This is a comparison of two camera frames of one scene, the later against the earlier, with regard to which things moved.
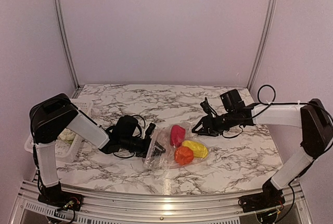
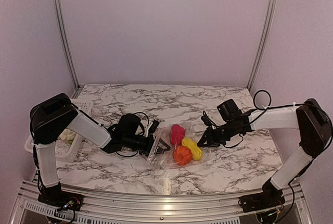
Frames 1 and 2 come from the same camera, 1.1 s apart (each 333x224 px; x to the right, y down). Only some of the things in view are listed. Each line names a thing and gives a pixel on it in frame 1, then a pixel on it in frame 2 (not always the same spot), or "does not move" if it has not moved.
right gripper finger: [202, 127] -> [205, 141]
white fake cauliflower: [67, 135] does not move
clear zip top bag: [175, 146] does not move
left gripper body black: [141, 149] does not move
